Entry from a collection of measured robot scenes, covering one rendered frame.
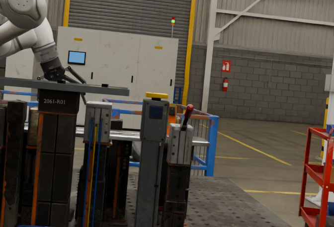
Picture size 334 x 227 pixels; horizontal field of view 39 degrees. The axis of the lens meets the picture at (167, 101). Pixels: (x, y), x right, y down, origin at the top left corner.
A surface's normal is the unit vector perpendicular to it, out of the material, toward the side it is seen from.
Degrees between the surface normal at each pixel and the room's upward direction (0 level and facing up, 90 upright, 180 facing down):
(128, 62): 90
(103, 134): 90
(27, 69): 90
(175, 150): 90
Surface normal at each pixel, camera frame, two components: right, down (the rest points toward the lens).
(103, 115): 0.10, 0.06
